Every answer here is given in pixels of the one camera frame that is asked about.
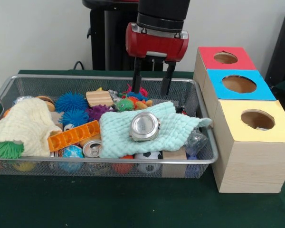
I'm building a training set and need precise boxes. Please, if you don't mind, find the small blue spiky ball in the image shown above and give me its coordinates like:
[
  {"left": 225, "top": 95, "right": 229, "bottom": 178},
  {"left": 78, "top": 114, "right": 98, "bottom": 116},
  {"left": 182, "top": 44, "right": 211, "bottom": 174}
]
[{"left": 61, "top": 109, "right": 90, "bottom": 126}]

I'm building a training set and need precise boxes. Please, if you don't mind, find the green spiky creature toy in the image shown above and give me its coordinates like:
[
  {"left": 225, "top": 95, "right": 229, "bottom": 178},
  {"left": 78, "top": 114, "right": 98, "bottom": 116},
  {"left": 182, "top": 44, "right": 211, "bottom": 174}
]
[{"left": 115, "top": 98, "right": 135, "bottom": 113}]

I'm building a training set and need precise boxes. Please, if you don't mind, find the cream knitted cloth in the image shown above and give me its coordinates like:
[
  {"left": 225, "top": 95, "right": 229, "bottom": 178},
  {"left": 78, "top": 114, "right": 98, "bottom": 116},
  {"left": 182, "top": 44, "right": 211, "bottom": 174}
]
[{"left": 0, "top": 97, "right": 62, "bottom": 157}]

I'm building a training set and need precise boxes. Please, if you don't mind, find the wooden box with three holes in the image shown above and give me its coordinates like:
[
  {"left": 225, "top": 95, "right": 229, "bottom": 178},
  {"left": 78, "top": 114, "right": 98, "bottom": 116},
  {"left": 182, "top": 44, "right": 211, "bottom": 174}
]
[{"left": 192, "top": 46, "right": 285, "bottom": 193}]

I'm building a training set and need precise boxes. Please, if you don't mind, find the crushed silver can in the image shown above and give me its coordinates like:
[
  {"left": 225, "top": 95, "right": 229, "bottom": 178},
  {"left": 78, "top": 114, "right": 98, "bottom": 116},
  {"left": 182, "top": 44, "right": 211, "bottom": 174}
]
[{"left": 129, "top": 111, "right": 162, "bottom": 143}]

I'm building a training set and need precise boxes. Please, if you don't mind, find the black cable loop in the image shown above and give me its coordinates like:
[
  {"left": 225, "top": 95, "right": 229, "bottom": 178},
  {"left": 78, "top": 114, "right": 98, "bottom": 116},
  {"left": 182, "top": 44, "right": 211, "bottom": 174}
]
[{"left": 73, "top": 61, "right": 86, "bottom": 71}]

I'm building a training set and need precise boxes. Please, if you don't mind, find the silver soda can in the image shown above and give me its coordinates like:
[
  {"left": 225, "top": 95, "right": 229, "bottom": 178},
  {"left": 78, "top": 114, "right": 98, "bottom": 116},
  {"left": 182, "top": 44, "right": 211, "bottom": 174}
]
[{"left": 82, "top": 139, "right": 103, "bottom": 158}]

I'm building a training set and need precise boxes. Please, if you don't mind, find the large blue spiky ball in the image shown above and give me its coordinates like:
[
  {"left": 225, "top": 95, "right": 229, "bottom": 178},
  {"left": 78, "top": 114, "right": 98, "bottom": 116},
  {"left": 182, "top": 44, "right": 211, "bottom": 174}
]
[{"left": 54, "top": 92, "right": 89, "bottom": 114}]

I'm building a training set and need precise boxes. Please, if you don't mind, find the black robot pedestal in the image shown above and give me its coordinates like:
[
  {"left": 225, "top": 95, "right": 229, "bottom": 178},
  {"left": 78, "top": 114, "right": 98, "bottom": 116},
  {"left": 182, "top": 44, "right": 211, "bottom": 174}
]
[{"left": 82, "top": 0, "right": 168, "bottom": 72}]

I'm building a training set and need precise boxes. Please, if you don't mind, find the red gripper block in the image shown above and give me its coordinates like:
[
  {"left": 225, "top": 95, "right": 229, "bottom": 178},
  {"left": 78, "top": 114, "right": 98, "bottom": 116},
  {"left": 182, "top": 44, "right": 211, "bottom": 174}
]
[{"left": 125, "top": 22, "right": 190, "bottom": 97}]

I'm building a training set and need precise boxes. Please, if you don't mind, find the ridged wooden block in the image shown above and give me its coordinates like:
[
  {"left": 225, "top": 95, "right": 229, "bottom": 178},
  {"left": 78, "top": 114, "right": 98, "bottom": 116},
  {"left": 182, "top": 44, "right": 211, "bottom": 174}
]
[{"left": 85, "top": 90, "right": 114, "bottom": 108}]

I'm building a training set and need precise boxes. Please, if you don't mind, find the orange plastic block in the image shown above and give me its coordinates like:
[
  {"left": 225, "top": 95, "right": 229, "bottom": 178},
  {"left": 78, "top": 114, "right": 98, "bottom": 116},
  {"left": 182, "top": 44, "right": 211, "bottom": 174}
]
[{"left": 47, "top": 120, "right": 101, "bottom": 152}]

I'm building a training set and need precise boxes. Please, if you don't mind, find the green spiky ball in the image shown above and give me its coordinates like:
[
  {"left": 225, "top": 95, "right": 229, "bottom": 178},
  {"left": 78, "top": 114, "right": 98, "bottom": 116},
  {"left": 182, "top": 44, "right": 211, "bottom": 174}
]
[{"left": 0, "top": 140, "right": 25, "bottom": 159}]

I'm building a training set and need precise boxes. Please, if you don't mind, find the mint knitted cloth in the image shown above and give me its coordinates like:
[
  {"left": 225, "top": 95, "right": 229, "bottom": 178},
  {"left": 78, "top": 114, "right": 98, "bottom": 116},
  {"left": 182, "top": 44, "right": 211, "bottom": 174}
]
[{"left": 98, "top": 101, "right": 212, "bottom": 159}]

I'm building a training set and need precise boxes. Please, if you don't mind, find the silver mesh bin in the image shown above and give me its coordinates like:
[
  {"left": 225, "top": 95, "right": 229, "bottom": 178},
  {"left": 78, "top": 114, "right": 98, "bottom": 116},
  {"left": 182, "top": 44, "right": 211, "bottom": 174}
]
[{"left": 0, "top": 74, "right": 219, "bottom": 179}]

